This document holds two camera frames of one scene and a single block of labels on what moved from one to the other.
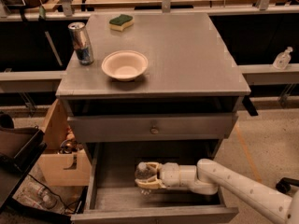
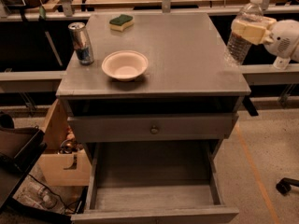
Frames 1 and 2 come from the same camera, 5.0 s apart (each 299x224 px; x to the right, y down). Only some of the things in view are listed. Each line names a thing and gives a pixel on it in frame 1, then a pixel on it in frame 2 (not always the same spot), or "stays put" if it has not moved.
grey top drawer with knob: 151,128 stays put
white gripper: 169,174 to 282,38
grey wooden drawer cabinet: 163,87 stays put
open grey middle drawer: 111,195 stays put
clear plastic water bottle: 143,172 to 238,47
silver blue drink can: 81,43 stays put
